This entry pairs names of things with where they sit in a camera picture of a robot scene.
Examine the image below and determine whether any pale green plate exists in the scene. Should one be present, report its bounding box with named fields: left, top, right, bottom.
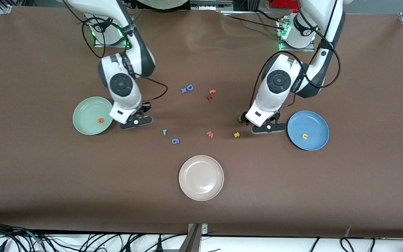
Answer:
left=72, top=96, right=115, bottom=136

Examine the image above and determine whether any looped thin black cable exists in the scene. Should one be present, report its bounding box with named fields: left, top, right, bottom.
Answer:
left=340, top=237, right=355, bottom=252

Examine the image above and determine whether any beige plate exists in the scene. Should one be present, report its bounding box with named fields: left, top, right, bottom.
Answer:
left=178, top=155, right=225, bottom=202

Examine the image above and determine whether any person in beige clothing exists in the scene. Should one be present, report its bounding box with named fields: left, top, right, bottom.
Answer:
left=132, top=0, right=190, bottom=10

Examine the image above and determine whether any brown table cover sheet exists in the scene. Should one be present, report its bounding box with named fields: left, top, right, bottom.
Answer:
left=0, top=6, right=403, bottom=238

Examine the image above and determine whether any aluminium profile post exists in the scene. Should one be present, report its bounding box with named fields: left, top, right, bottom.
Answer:
left=179, top=224, right=202, bottom=252

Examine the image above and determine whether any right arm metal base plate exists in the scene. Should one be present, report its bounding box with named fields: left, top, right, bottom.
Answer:
left=94, top=33, right=132, bottom=48

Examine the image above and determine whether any short black table cable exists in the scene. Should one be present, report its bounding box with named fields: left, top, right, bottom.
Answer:
left=256, top=10, right=282, bottom=21

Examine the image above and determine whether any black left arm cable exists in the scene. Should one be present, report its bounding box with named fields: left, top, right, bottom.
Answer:
left=250, top=0, right=342, bottom=110

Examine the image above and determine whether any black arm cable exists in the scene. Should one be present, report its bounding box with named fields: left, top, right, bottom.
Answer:
left=82, top=16, right=169, bottom=103
left=250, top=0, right=342, bottom=110

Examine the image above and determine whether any metal angle bracket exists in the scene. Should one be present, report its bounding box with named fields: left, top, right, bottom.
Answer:
left=188, top=223, right=208, bottom=235

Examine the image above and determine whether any teal tipped cable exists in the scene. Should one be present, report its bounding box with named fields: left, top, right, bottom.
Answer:
left=27, top=230, right=44, bottom=244

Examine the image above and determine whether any red box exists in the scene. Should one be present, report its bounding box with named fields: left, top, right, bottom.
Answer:
left=273, top=0, right=299, bottom=9

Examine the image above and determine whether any blue plate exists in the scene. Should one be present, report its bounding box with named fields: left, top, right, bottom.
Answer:
left=287, top=110, right=330, bottom=151

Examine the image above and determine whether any long black table cable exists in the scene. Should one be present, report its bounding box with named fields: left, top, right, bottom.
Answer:
left=227, top=14, right=283, bottom=30

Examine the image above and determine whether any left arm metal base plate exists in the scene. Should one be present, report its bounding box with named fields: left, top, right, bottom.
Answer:
left=278, top=17, right=316, bottom=52

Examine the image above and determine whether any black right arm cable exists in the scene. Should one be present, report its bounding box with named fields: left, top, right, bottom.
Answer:
left=82, top=16, right=169, bottom=103

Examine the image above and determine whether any aluminium frame crossbar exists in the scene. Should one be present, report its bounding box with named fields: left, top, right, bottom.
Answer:
left=189, top=0, right=258, bottom=15

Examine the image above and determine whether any white board under cables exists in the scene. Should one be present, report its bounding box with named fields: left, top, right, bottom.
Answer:
left=0, top=231, right=403, bottom=252

